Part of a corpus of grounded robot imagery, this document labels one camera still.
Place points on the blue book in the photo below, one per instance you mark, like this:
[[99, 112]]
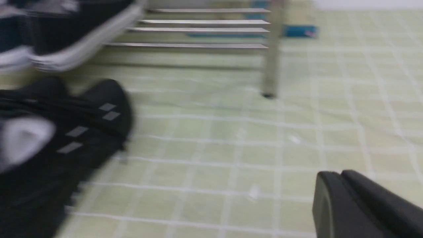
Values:
[[299, 22]]

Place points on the black knit sneaker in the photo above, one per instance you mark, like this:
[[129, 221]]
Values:
[[51, 143]]

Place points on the navy slip-on shoe right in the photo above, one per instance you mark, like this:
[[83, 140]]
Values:
[[13, 49]]

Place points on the silver metal shoe rack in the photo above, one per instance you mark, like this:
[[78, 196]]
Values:
[[270, 27]]

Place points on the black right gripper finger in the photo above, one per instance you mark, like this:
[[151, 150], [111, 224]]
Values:
[[350, 205]]

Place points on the black canvas sneaker right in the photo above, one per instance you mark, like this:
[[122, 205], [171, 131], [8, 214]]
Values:
[[64, 34]]

